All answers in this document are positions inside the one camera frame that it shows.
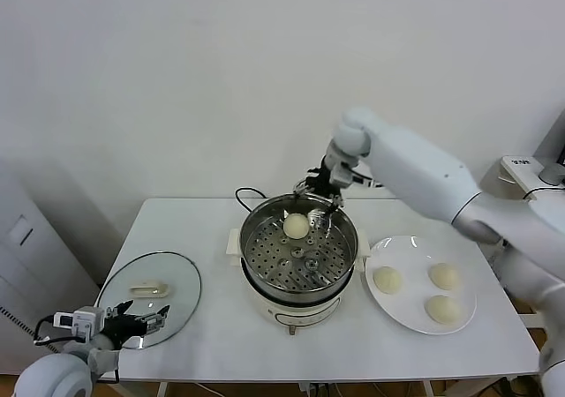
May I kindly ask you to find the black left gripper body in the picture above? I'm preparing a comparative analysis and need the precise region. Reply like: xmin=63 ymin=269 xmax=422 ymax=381
xmin=104 ymin=315 xmax=149 ymax=350

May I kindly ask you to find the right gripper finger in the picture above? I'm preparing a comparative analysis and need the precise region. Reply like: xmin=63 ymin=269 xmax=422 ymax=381
xmin=291 ymin=174 xmax=313 ymax=204
xmin=324 ymin=192 xmax=346 ymax=216

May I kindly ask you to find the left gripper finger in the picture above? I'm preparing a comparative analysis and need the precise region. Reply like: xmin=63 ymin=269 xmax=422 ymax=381
xmin=141 ymin=303 xmax=171 ymax=334
xmin=104 ymin=298 xmax=135 ymax=321

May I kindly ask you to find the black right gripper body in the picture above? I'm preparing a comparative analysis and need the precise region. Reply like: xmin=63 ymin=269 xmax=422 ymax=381
xmin=306 ymin=152 xmax=350 ymax=199

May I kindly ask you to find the white steamed baozi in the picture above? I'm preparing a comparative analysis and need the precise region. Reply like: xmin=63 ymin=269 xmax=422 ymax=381
xmin=424 ymin=294 xmax=461 ymax=326
xmin=373 ymin=265 xmax=403 ymax=295
xmin=282 ymin=213 xmax=310 ymax=241
xmin=426 ymin=262 xmax=460 ymax=291

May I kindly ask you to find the round glass pot lid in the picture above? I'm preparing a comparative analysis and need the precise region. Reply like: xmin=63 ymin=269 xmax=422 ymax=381
xmin=95 ymin=250 xmax=203 ymax=349

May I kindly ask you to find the steel steamer pot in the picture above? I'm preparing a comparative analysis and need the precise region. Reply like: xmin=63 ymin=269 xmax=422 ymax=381
xmin=225 ymin=193 xmax=370 ymax=302

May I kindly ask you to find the white metal cabinet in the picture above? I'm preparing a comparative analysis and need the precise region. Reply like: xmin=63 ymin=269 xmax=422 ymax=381
xmin=0 ymin=162 xmax=101 ymax=367

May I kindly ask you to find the cream electric cooker base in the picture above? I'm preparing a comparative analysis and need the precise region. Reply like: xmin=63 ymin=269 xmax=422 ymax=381
xmin=240 ymin=259 xmax=354 ymax=337

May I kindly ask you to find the white round plate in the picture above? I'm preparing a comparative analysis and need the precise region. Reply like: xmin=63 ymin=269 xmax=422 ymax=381
xmin=364 ymin=236 xmax=478 ymax=335

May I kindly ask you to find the white side desk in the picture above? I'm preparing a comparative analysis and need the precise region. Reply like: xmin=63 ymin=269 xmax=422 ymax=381
xmin=500 ymin=154 xmax=565 ymax=204

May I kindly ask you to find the grey monitor stand base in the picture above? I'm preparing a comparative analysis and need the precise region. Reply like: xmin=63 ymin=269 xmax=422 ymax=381
xmin=537 ymin=162 xmax=565 ymax=185

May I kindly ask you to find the black monitor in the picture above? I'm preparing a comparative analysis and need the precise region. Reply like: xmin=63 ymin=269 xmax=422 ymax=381
xmin=531 ymin=108 xmax=565 ymax=167

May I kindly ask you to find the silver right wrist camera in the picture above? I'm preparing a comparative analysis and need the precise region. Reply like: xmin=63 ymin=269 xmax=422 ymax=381
xmin=330 ymin=162 xmax=354 ymax=190

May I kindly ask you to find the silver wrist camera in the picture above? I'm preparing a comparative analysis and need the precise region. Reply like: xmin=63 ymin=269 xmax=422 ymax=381
xmin=52 ymin=306 xmax=106 ymax=341
xmin=330 ymin=162 xmax=354 ymax=190

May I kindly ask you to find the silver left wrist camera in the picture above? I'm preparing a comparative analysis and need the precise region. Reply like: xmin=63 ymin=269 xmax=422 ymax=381
xmin=52 ymin=306 xmax=106 ymax=341

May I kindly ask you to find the black cooker power cord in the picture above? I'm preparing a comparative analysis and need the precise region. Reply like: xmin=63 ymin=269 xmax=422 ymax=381
xmin=233 ymin=187 xmax=268 ymax=216

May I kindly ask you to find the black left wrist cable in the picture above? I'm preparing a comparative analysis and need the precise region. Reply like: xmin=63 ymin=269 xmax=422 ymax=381
xmin=32 ymin=315 xmax=63 ymax=354

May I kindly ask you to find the black hub cable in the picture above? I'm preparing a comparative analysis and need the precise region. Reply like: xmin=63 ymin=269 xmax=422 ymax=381
xmin=523 ymin=186 xmax=565 ymax=200

